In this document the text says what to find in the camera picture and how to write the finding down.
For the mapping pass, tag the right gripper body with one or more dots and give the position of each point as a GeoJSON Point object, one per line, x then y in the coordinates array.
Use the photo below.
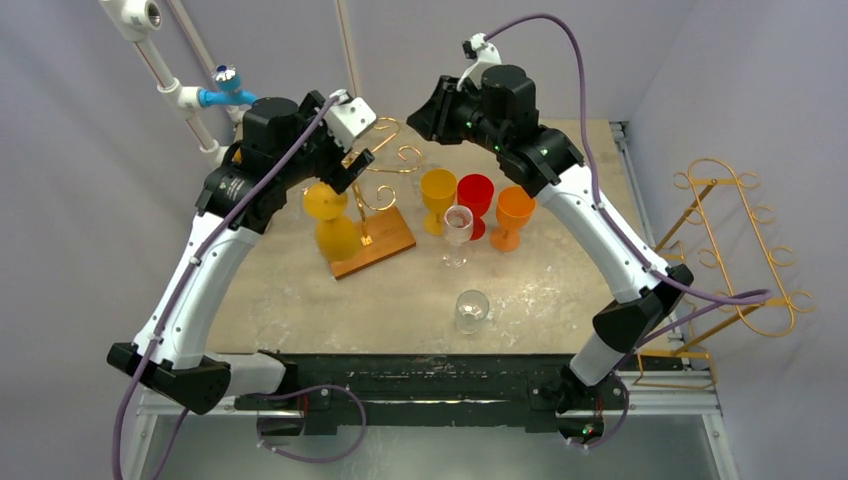
{"type": "Point", "coordinates": [431, 111]}

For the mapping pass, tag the red plastic goblet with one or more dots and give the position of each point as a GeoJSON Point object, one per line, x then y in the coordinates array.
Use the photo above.
{"type": "Point", "coordinates": [475, 191]}

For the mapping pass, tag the ribbed clear wine glass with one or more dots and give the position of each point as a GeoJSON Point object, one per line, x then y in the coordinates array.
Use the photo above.
{"type": "Point", "coordinates": [458, 223]}

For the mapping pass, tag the gold wire wine glass rack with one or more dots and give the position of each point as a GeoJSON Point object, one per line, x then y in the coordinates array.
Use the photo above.
{"type": "Point", "coordinates": [383, 230]}

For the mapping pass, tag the yellow plastic goblet front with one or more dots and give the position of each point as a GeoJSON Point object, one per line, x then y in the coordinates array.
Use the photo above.
{"type": "Point", "coordinates": [336, 235]}

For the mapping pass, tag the yellow plastic goblet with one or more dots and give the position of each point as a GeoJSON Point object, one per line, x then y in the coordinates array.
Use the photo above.
{"type": "Point", "coordinates": [336, 235]}
{"type": "Point", "coordinates": [438, 190]}

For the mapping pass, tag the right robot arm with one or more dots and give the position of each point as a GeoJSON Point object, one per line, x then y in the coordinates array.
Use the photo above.
{"type": "Point", "coordinates": [499, 113]}

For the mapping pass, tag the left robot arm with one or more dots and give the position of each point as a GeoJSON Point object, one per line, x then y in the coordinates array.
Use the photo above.
{"type": "Point", "coordinates": [282, 144]}

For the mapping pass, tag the yellow plastic goblet back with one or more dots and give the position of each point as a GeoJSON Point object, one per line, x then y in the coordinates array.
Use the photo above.
{"type": "Point", "coordinates": [438, 190]}

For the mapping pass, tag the blue tap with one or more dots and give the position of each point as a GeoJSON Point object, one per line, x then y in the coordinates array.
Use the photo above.
{"type": "Point", "coordinates": [229, 92]}

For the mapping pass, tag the orange plastic goblet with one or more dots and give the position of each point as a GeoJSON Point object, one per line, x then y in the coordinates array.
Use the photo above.
{"type": "Point", "coordinates": [514, 207]}

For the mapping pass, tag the clear glass near front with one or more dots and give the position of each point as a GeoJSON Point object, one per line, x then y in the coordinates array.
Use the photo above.
{"type": "Point", "coordinates": [471, 310]}

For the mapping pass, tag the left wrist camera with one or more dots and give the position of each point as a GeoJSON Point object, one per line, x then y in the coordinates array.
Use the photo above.
{"type": "Point", "coordinates": [348, 119]}

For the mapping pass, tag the white pvc pipe frame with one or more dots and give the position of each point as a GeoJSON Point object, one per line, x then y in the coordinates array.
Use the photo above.
{"type": "Point", "coordinates": [135, 21]}

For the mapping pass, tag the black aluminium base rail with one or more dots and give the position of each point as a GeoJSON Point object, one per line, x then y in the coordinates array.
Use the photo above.
{"type": "Point", "coordinates": [322, 392]}

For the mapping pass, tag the gold wall hook rack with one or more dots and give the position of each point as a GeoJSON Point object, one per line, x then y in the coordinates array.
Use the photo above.
{"type": "Point", "coordinates": [726, 233]}

